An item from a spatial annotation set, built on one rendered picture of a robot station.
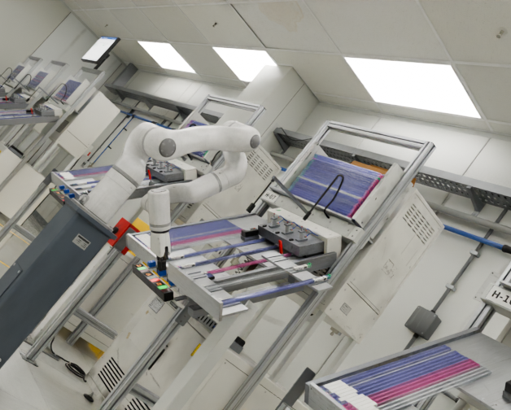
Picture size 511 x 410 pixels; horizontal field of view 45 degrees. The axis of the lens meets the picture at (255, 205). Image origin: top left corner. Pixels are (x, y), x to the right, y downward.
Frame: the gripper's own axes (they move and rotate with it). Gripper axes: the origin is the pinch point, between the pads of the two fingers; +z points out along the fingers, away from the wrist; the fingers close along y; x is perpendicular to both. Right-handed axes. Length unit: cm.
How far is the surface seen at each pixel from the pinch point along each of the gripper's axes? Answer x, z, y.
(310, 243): 61, -3, 19
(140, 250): 3.6, 3.7, -29.9
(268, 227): 59, -3, -9
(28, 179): 56, 67, -447
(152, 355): -16.1, 24.3, 23.3
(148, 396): -19, 41, 24
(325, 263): 66, 6, 24
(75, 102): 111, -11, -440
